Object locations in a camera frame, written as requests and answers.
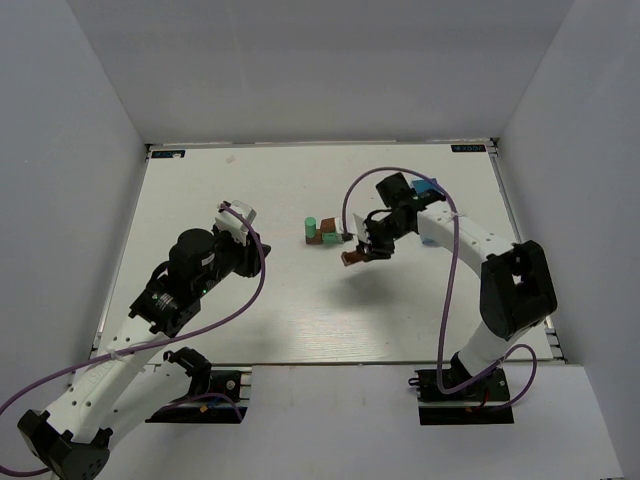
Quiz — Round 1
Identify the brown arch block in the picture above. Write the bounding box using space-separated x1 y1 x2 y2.
341 250 366 267

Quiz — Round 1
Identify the brown small block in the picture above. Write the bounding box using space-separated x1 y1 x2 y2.
319 217 339 234

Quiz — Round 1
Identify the blue plastic box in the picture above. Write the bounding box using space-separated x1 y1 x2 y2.
411 179 446 204

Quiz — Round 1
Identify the green small block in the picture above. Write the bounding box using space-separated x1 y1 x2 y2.
304 217 317 239

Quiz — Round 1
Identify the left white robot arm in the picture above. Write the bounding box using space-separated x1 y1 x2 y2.
18 220 269 479

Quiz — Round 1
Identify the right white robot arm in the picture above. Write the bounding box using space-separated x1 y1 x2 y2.
342 167 558 396

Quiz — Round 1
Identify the left blue corner label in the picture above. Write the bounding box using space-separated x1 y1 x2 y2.
151 150 186 159

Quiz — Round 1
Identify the blue corner label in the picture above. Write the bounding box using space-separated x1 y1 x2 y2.
451 144 486 153
151 150 186 159

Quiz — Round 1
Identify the right blue corner label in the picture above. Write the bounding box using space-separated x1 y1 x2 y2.
451 144 486 153

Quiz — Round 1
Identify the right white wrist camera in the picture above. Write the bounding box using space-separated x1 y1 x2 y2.
344 213 370 245

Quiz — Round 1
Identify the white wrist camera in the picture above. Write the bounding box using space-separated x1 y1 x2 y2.
344 213 370 245
214 200 257 246

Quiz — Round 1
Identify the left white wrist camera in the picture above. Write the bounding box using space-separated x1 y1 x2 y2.
214 200 257 246

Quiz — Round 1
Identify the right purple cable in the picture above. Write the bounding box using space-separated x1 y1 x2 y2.
340 167 539 413

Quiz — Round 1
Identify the purple cable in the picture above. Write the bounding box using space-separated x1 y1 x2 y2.
0 200 265 476
340 167 539 413

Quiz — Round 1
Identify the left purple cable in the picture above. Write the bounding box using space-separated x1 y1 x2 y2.
0 200 265 476

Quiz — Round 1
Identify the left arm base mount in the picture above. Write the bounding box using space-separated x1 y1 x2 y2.
146 367 252 425

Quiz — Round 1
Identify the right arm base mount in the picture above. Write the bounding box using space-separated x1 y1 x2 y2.
408 369 514 426

